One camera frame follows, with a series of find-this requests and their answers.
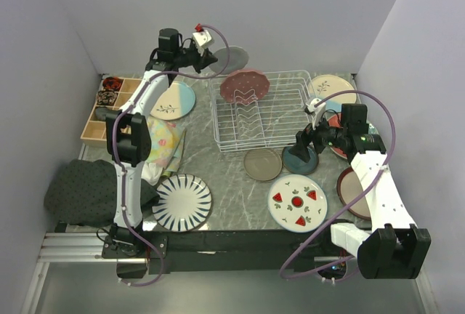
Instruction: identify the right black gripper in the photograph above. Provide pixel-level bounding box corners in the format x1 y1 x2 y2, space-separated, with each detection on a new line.
288 110 347 162

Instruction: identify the teal saucer brown rim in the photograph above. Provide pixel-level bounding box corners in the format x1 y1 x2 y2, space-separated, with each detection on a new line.
281 146 319 175

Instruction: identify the light blue scalloped plate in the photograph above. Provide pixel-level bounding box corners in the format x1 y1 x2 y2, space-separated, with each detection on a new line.
209 46 249 75

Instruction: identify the beige saucer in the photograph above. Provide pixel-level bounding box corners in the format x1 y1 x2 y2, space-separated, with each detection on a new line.
243 148 283 182

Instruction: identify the pink polka dot plate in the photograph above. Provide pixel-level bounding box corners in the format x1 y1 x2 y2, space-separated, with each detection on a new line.
220 69 270 105

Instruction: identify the watermelon pattern plate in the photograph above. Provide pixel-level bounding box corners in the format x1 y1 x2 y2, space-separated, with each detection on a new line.
267 174 328 233

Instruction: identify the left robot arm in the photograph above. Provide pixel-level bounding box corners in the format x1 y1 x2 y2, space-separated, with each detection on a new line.
105 24 224 257

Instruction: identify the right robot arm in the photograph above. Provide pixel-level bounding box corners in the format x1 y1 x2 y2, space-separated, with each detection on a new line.
283 99 432 279

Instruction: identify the red teal floral plate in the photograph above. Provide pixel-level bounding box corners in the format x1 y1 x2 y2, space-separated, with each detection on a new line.
327 113 347 160

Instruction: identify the cream blue plate left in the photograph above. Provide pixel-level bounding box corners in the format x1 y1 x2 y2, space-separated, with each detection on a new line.
150 81 196 121

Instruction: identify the cream blue plate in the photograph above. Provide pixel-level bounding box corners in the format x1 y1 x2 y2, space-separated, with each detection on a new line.
308 74 357 106
150 81 196 121

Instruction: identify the maroon rim beige plate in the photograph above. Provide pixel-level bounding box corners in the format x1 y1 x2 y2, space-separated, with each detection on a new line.
336 167 371 220

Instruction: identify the cream blue plate right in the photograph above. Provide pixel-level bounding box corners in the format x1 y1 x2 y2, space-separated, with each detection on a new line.
308 74 357 106

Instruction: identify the floral pastel cloth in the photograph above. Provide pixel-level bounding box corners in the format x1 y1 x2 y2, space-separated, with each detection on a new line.
145 116 186 178

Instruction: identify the red black fabric item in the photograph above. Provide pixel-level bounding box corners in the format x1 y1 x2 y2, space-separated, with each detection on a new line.
102 76 123 92

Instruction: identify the black table front beam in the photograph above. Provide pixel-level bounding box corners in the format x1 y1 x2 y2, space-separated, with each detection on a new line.
101 228 364 275

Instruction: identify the patterned brown fabric item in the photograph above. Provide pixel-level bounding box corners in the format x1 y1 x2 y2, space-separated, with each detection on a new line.
96 90 118 106

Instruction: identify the grey fabric item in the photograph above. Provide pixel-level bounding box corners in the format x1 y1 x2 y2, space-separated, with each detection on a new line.
94 107 110 121

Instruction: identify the blue striped white plate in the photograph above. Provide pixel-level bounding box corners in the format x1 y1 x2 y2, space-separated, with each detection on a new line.
153 174 212 233

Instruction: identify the wooden compartment box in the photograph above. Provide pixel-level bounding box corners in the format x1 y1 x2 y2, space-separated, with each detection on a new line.
81 76 141 148

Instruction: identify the dark dotted cloth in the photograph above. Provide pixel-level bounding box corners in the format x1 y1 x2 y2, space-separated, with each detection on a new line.
44 158 159 227

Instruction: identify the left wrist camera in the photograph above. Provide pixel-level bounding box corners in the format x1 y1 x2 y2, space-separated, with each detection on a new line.
192 24 214 55

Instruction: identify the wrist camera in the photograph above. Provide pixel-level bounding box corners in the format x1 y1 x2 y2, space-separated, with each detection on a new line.
304 97 326 129
192 24 214 55

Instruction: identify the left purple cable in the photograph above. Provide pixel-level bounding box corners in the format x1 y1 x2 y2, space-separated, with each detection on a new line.
110 23 230 289

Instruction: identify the purple cable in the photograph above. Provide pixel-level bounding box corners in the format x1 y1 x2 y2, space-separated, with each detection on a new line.
110 23 230 289
279 90 396 285

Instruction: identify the white wire dish rack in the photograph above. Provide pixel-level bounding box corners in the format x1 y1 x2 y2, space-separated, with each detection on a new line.
209 71 315 153

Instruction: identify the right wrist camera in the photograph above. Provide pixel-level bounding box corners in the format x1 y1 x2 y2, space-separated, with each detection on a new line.
304 97 326 129

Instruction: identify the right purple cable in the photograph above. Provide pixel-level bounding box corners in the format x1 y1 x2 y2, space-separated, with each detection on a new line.
279 90 396 285

